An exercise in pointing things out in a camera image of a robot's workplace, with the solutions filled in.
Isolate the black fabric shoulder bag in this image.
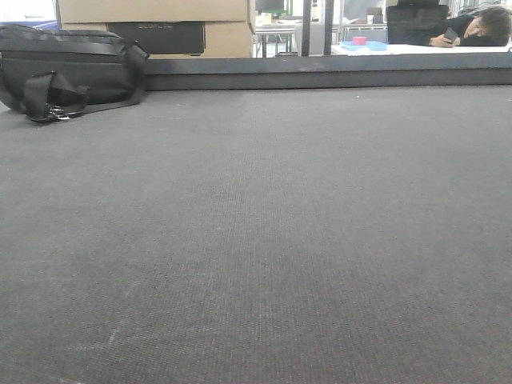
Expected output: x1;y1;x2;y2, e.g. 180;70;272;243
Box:
1;23;149;123

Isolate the white background table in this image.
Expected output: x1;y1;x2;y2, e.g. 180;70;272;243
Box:
331;44;511;56

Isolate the light blue tray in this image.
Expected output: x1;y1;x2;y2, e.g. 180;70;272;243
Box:
339;40;388;51

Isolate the black vertical pole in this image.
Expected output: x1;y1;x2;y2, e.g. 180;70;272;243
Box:
301;0;312;57

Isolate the black smartphone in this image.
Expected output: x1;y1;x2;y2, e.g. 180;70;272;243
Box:
443;27;458;43

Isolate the upper cardboard box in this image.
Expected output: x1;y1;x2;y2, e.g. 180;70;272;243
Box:
58;0;255;23

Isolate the person in black resting head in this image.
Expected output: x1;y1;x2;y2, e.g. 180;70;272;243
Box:
408;6;511;48

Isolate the black raised conveyor edge rail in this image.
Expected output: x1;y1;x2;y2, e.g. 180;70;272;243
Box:
145;50;511;91

